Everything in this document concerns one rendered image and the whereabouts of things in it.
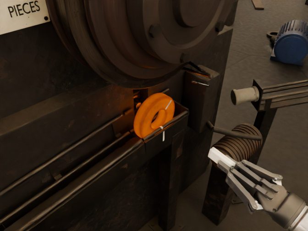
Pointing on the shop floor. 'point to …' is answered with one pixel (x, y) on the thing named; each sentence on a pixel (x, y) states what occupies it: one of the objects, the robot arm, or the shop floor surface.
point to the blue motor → (291, 43)
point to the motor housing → (211, 211)
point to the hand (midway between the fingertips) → (221, 159)
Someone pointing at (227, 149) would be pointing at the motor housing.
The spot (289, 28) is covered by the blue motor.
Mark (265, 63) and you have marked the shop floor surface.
